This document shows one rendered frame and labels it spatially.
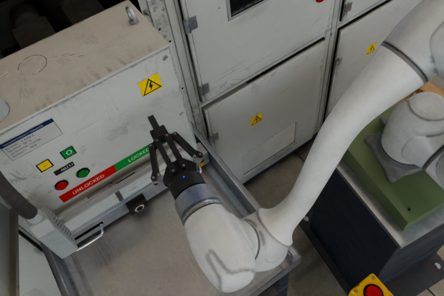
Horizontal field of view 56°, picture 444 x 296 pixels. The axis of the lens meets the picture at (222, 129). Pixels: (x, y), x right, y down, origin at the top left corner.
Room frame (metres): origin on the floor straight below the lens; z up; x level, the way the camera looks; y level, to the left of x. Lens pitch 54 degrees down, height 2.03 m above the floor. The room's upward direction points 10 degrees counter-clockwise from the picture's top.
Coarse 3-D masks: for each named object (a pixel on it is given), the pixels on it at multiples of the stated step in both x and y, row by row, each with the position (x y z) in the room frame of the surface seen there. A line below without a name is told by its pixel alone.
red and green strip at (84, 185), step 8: (136, 152) 0.66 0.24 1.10; (144, 152) 0.67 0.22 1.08; (128, 160) 0.64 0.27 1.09; (136, 160) 0.65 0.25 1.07; (112, 168) 0.62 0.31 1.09; (120, 168) 0.63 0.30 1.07; (96, 176) 0.60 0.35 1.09; (104, 176) 0.61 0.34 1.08; (80, 184) 0.58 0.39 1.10; (88, 184) 0.59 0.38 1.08; (72, 192) 0.57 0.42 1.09; (80, 192) 0.58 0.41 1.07; (64, 200) 0.56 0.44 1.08
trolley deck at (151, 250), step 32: (192, 128) 0.90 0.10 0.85; (160, 192) 0.66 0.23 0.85; (128, 224) 0.57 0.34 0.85; (160, 224) 0.55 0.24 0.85; (96, 256) 0.48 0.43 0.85; (128, 256) 0.47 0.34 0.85; (160, 256) 0.45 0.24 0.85; (192, 256) 0.43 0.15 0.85; (64, 288) 0.41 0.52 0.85; (96, 288) 0.39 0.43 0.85; (128, 288) 0.37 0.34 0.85; (160, 288) 0.36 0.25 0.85; (192, 288) 0.34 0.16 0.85; (256, 288) 0.32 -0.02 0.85
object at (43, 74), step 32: (128, 0) 0.93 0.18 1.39; (64, 32) 0.84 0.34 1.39; (96, 32) 0.82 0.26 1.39; (128, 32) 0.80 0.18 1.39; (0, 64) 0.77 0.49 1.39; (32, 64) 0.75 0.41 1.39; (64, 64) 0.73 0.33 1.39; (96, 64) 0.71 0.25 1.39; (128, 64) 0.69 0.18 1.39; (32, 96) 0.64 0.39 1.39; (64, 96) 0.62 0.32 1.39; (0, 128) 0.57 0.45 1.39
